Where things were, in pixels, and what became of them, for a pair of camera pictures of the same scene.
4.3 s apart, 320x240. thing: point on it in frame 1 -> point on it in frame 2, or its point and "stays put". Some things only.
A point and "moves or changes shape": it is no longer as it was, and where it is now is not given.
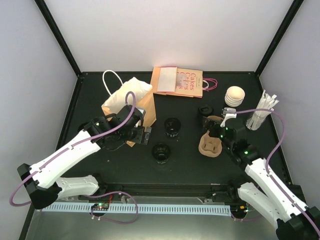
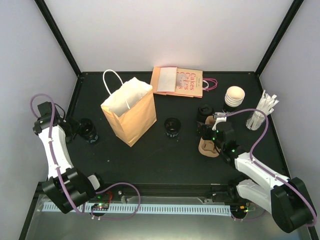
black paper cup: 161,152 moves or changes shape
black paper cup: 172,125 stays put
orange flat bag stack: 164,79 stays put
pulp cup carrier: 209,146 stays put
